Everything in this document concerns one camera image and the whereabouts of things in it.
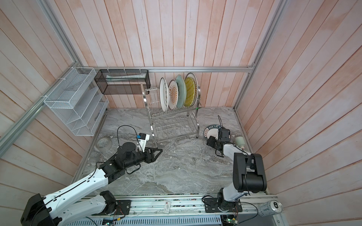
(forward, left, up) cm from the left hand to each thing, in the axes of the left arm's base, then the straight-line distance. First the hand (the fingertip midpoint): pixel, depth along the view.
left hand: (159, 153), depth 74 cm
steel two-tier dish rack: (+30, -4, -14) cm, 34 cm away
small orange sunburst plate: (+29, -7, +16) cm, 34 cm away
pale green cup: (+13, -51, -10) cm, 54 cm away
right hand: (+17, -34, -15) cm, 41 cm away
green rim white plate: (+27, -36, -17) cm, 48 cm away
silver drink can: (-24, -51, -4) cm, 57 cm away
